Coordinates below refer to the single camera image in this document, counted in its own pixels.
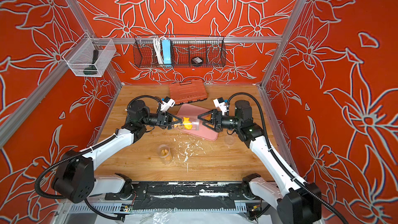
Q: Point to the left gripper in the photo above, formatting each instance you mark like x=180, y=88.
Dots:
x=165, y=120

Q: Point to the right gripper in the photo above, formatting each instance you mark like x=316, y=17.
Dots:
x=215, y=121

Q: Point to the clear cookie jar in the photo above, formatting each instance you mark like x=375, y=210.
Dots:
x=165, y=154
x=189, y=123

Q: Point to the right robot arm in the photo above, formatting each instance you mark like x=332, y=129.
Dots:
x=295, y=200

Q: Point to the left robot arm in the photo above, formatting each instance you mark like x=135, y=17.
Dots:
x=73, y=177

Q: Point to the clear cookie jar front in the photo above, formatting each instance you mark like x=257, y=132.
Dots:
x=165, y=154

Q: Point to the pink plastic tray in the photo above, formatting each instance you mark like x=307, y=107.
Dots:
x=203, y=132

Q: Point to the orange tool case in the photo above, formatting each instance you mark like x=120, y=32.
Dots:
x=188, y=92

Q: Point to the small black box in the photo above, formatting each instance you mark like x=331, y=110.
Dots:
x=197, y=61

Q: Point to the light blue box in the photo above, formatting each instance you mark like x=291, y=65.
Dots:
x=166, y=48

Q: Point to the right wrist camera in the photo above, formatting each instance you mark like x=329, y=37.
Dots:
x=221, y=104

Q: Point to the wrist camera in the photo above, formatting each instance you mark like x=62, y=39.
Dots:
x=166, y=104
x=221, y=104

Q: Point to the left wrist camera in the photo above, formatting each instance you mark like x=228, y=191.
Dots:
x=166, y=104

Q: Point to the black wire wall basket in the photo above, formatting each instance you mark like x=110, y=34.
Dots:
x=148, y=52

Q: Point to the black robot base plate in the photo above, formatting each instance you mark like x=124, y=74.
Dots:
x=218, y=196

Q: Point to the clear acrylic wall box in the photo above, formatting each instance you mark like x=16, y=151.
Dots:
x=89, y=57

